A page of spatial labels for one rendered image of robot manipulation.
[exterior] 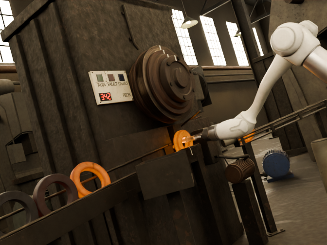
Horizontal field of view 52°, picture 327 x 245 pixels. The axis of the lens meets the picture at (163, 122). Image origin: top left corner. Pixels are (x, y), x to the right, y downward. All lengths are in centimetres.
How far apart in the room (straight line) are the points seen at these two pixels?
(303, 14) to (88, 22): 307
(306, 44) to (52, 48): 132
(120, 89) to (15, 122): 428
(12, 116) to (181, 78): 445
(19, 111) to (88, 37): 424
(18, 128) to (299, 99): 430
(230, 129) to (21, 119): 466
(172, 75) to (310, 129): 290
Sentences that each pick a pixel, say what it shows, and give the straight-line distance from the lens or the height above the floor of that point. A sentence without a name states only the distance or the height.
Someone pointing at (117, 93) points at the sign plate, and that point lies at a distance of 188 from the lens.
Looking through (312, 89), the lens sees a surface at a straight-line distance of 448.
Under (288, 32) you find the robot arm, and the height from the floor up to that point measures 106.
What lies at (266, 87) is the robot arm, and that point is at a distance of 175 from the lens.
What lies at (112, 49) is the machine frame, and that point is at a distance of 201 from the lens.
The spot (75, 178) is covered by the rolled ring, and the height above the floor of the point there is 74.
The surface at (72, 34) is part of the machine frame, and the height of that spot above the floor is 146.
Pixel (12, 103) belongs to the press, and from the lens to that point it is 608.
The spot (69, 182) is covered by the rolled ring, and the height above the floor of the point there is 73.
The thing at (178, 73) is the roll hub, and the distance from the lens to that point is 197.
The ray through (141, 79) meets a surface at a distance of 189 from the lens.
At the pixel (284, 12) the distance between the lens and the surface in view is 464.
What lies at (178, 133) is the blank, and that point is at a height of 80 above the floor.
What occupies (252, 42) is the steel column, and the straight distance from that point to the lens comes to 1104.
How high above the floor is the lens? 78
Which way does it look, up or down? 3 degrees up
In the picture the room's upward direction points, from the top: 16 degrees counter-clockwise
